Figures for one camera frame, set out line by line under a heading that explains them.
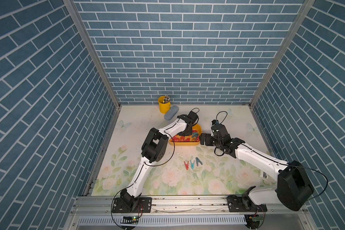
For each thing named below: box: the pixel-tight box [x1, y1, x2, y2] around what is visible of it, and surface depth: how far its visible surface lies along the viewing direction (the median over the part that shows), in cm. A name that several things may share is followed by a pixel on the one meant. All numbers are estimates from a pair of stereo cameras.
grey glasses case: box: [163, 105, 180, 121], surface depth 117 cm
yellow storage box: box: [168, 124, 203, 146], surface depth 99 cm
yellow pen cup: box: [157, 94, 172, 115], surface depth 111 cm
